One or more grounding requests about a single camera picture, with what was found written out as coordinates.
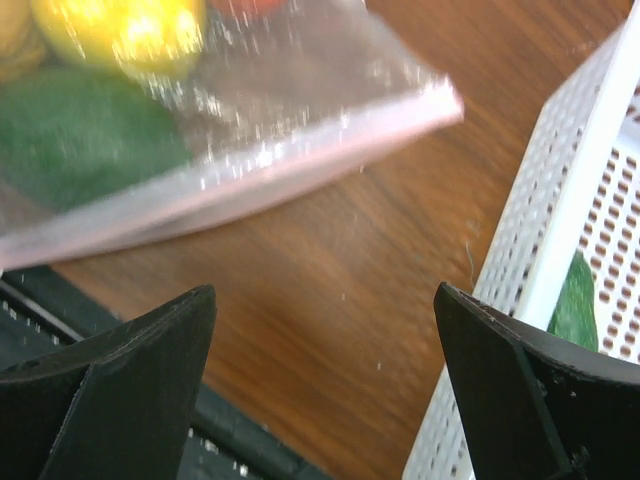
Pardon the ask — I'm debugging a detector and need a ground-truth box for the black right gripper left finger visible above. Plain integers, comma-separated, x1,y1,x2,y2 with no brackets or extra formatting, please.
1,285,216,479

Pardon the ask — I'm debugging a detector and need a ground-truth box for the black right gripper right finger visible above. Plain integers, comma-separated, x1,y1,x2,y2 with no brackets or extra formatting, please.
434,283,639,479

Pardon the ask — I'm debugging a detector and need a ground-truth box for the dark green felt cucumber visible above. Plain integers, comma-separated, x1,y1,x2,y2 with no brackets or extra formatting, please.
547,250,599,352

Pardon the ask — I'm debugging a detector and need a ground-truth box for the white perforated plastic basket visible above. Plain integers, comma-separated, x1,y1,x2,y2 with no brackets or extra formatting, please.
403,10,639,479

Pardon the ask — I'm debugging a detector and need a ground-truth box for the green felt fake food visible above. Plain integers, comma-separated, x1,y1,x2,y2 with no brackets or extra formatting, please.
1,67,193,211

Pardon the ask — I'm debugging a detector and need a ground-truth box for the clear zip top bag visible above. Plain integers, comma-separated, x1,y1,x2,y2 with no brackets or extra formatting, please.
1,1,464,270

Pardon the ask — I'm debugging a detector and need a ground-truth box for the yellow felt fake food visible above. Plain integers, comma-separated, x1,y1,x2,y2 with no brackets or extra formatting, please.
31,1,207,78

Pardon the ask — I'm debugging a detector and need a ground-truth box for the orange felt fake food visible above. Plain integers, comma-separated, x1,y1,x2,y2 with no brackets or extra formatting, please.
208,0,285,15

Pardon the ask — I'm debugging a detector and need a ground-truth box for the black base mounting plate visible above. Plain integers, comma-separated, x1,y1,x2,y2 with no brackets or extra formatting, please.
1,266,323,479

